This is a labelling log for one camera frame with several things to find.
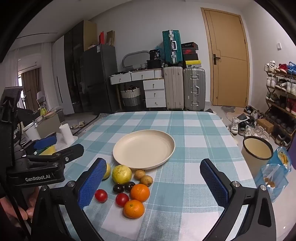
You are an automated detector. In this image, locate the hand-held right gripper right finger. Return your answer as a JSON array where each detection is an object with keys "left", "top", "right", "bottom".
[{"left": 200, "top": 159, "right": 276, "bottom": 241}]

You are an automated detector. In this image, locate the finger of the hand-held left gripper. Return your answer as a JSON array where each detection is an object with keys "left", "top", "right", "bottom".
[
  {"left": 14, "top": 136, "right": 57, "bottom": 157},
  {"left": 24, "top": 144, "right": 85, "bottom": 169}
]

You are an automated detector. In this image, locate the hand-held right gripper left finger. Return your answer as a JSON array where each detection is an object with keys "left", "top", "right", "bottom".
[{"left": 31, "top": 158, "right": 112, "bottom": 241}]

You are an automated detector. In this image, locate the red tomato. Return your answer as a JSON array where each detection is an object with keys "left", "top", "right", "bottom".
[
  {"left": 95, "top": 189, "right": 108, "bottom": 203},
  {"left": 116, "top": 193, "right": 130, "bottom": 207}
]

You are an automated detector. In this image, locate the small green yellow citrus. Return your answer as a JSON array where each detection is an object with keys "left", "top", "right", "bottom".
[{"left": 102, "top": 163, "right": 112, "bottom": 180}]

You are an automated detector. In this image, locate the large green yellow citrus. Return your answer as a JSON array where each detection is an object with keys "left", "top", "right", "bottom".
[{"left": 112, "top": 164, "right": 133, "bottom": 185}]

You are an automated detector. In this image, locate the orange mandarin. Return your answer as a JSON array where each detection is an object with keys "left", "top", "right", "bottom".
[
  {"left": 123, "top": 199, "right": 145, "bottom": 219},
  {"left": 130, "top": 184, "right": 151, "bottom": 202}
]

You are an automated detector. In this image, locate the cream round plate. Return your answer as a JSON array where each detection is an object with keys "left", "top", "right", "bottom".
[{"left": 112, "top": 130, "right": 175, "bottom": 171}]

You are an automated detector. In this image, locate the person's left hand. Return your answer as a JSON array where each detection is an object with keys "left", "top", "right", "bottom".
[{"left": 18, "top": 187, "right": 41, "bottom": 220}]

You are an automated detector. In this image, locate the large cardboard box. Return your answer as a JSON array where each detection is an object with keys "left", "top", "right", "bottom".
[{"left": 35, "top": 113, "right": 63, "bottom": 138}]

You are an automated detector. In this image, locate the white paper towel roll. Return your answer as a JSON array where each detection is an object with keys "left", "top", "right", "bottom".
[{"left": 59, "top": 123, "right": 71, "bottom": 144}]

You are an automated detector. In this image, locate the pair of slippers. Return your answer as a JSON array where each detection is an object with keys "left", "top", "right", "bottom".
[{"left": 70, "top": 121, "right": 86, "bottom": 130}]

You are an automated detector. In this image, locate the beige trash bin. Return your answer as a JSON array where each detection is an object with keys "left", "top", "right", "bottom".
[{"left": 241, "top": 136, "right": 274, "bottom": 179}]

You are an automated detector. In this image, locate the teal checked tablecloth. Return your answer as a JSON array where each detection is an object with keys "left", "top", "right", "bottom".
[{"left": 55, "top": 111, "right": 258, "bottom": 241}]

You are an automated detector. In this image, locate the brown curtain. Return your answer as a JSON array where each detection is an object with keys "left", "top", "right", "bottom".
[{"left": 21, "top": 68, "right": 42, "bottom": 112}]

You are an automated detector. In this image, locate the blue plastic bag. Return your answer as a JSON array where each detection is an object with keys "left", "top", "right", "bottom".
[{"left": 254, "top": 147, "right": 292, "bottom": 203}]

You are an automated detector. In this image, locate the pile of loose shoes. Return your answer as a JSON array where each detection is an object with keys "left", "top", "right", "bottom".
[{"left": 229, "top": 105, "right": 271, "bottom": 142}]

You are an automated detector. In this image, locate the grey door mat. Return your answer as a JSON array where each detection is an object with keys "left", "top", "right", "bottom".
[{"left": 221, "top": 105, "right": 235, "bottom": 119}]

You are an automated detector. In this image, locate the tall wardrobe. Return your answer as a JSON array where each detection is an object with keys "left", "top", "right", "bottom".
[{"left": 52, "top": 20, "right": 97, "bottom": 115}]

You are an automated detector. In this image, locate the brown cardboard box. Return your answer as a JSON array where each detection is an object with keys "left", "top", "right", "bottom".
[{"left": 257, "top": 118, "right": 275, "bottom": 134}]

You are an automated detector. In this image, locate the dark refrigerator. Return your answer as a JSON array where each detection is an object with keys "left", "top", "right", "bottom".
[{"left": 80, "top": 44, "right": 120, "bottom": 115}]

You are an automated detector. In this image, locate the woven grey white basket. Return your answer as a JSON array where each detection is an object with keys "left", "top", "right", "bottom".
[{"left": 120, "top": 86, "right": 141, "bottom": 107}]

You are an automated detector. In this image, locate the silver suitcase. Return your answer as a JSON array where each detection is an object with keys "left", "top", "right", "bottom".
[{"left": 183, "top": 68, "right": 206, "bottom": 111}]

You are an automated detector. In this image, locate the wooden shoe rack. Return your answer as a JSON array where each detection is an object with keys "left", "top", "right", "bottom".
[
  {"left": 264, "top": 61, "right": 296, "bottom": 146},
  {"left": 265, "top": 70, "right": 296, "bottom": 149}
]

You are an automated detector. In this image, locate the white desk with drawers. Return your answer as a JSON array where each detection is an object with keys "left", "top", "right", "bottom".
[{"left": 110, "top": 69, "right": 164, "bottom": 85}]

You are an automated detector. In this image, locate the beige suitcase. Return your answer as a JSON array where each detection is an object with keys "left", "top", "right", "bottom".
[{"left": 163, "top": 65, "right": 185, "bottom": 111}]

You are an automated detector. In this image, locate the white drawer cabinet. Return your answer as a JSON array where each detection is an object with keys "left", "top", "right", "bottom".
[{"left": 143, "top": 79, "right": 167, "bottom": 108}]

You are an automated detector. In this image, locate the yellow wooden door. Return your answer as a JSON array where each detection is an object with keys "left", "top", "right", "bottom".
[{"left": 201, "top": 7, "right": 251, "bottom": 108}]

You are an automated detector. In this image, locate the brown paper bag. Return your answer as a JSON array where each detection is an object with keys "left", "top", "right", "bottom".
[{"left": 106, "top": 30, "right": 115, "bottom": 47}]

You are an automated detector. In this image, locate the black crate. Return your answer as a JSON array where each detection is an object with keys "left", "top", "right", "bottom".
[{"left": 147, "top": 60, "right": 164, "bottom": 69}]

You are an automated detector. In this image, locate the black packet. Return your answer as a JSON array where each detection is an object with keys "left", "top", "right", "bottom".
[{"left": 149, "top": 49, "right": 162, "bottom": 61}]

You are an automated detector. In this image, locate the teal suitcase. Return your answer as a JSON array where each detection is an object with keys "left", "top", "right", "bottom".
[{"left": 162, "top": 30, "right": 184, "bottom": 65}]

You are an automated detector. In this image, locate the grey rounded frame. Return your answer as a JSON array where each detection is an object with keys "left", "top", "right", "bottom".
[{"left": 122, "top": 50, "right": 151, "bottom": 69}]

